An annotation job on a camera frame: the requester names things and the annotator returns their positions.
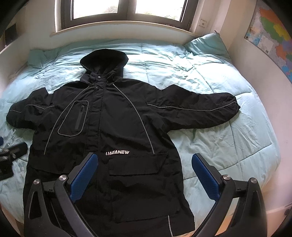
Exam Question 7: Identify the teal pillow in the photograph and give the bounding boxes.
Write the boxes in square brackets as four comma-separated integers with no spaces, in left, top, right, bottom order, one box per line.
[184,33,231,61]

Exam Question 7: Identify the white wooden headboard ledge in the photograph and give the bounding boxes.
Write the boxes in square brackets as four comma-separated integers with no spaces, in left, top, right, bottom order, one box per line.
[49,20,201,38]

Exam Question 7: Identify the light teal quilted duvet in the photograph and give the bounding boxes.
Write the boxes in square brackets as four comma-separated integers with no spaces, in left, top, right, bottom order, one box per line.
[1,40,280,230]

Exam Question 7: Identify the dark framed window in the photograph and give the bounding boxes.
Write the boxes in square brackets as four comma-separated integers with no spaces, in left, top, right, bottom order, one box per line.
[60,0,198,31]

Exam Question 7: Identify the colourful wall map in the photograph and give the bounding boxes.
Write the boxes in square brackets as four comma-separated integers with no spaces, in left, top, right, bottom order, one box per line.
[245,1,291,81]

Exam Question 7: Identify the black hooded jacket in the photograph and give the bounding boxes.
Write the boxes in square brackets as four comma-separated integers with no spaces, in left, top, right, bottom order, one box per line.
[6,49,240,236]

